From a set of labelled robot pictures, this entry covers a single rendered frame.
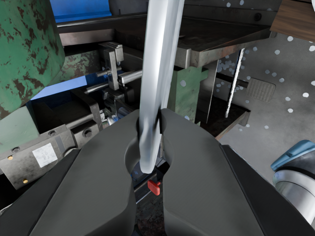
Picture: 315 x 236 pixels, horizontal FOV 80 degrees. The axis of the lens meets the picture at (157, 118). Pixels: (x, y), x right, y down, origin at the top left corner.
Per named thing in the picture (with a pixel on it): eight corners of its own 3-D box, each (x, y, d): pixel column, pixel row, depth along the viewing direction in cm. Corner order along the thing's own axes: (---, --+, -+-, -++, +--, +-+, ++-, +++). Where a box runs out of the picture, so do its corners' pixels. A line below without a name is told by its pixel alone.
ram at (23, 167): (99, 117, 61) (-14, 169, 44) (106, 151, 70) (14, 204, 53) (75, 99, 71) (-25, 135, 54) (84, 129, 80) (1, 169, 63)
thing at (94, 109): (104, 99, 66) (89, 105, 63) (112, 142, 77) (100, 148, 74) (82, 85, 75) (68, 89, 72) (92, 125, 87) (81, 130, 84)
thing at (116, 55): (122, 44, 67) (96, 50, 61) (126, 87, 77) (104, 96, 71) (112, 41, 71) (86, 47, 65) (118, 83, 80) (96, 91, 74)
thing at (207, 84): (221, 43, 82) (221, 44, 82) (206, 122, 107) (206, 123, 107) (154, 30, 107) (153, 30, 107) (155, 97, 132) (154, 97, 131)
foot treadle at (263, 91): (280, 81, 90) (275, 84, 87) (272, 99, 95) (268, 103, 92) (183, 55, 124) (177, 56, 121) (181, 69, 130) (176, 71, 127)
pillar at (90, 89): (108, 82, 79) (77, 92, 71) (109, 86, 81) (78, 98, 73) (106, 80, 81) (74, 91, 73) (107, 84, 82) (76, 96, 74)
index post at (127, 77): (143, 69, 64) (120, 77, 59) (144, 77, 66) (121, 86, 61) (138, 67, 66) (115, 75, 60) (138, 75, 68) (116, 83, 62)
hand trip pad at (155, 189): (169, 179, 87) (157, 189, 82) (168, 187, 90) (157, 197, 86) (158, 170, 91) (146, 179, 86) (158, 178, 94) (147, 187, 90)
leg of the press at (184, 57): (284, 11, 87) (124, 52, 35) (275, 38, 93) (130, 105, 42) (148, 1, 140) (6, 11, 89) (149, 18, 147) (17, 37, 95)
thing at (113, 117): (123, 93, 75) (114, 98, 72) (127, 124, 83) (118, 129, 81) (111, 86, 80) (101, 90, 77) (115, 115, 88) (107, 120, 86)
